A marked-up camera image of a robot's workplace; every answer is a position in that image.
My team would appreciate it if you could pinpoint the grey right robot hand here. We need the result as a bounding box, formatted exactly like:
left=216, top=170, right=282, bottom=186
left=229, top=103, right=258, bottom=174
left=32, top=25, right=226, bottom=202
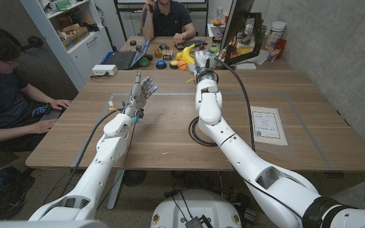
left=188, top=49, right=219, bottom=84

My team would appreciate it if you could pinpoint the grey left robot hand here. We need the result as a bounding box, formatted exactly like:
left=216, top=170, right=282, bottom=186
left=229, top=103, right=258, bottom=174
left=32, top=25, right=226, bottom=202
left=122, top=69, right=158, bottom=123

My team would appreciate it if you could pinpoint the yellow toy banana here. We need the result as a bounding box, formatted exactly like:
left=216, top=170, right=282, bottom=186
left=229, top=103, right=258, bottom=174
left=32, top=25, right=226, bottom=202
left=181, top=43, right=196, bottom=66

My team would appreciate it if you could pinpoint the printed paper sheet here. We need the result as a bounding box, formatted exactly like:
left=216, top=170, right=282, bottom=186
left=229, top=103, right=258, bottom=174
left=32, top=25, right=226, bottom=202
left=250, top=105, right=289, bottom=147

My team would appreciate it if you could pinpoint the black keyboard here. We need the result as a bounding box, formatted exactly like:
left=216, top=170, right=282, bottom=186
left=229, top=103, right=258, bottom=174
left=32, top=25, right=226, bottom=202
left=174, top=38, right=207, bottom=51

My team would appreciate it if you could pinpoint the blue open laptop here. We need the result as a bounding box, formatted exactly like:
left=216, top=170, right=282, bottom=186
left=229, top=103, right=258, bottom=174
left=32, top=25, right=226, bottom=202
left=101, top=37, right=152, bottom=71

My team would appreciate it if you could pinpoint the white power box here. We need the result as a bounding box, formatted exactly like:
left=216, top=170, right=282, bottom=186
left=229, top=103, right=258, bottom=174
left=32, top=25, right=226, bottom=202
left=91, top=64, right=118, bottom=77

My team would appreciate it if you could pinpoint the black computer monitor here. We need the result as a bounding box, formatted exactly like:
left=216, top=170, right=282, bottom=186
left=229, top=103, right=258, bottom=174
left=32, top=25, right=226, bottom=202
left=219, top=0, right=255, bottom=51

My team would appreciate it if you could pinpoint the person in dark polo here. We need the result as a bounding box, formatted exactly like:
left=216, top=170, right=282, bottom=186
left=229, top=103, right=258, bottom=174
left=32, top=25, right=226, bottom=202
left=141, top=0, right=196, bottom=44

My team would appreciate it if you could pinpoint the clear drinking glass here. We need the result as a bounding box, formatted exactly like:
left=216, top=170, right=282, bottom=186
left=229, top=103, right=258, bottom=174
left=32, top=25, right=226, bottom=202
left=267, top=46, right=278, bottom=63

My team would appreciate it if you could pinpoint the white shelf cabinet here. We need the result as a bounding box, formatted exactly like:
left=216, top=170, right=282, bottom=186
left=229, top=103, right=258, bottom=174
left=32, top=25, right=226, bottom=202
left=19, top=0, right=113, bottom=92

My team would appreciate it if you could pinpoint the white wipes canister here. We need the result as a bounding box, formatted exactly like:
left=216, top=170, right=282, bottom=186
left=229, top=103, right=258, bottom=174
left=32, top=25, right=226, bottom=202
left=264, top=21, right=287, bottom=50

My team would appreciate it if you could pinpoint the red cup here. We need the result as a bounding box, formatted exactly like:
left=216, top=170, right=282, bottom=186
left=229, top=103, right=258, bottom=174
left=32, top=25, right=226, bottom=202
left=276, top=38, right=288, bottom=58

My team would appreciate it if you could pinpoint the cardboard box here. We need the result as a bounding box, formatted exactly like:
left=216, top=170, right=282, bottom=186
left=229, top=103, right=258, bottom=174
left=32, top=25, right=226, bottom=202
left=61, top=26, right=90, bottom=51

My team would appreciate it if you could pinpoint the grey table leg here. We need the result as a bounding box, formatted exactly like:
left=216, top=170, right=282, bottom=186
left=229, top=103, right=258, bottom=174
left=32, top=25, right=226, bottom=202
left=107, top=170, right=125, bottom=210

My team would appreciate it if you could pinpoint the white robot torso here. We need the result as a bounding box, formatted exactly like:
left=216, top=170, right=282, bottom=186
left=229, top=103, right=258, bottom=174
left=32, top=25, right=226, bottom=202
left=150, top=189, right=243, bottom=228

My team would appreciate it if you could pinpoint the black backpack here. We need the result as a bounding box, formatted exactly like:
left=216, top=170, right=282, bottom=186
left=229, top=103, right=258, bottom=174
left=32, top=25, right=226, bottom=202
left=0, top=166, right=36, bottom=221

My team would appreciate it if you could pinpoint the black coiled cable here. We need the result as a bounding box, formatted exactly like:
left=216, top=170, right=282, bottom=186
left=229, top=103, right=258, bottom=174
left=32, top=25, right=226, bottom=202
left=188, top=116, right=221, bottom=148

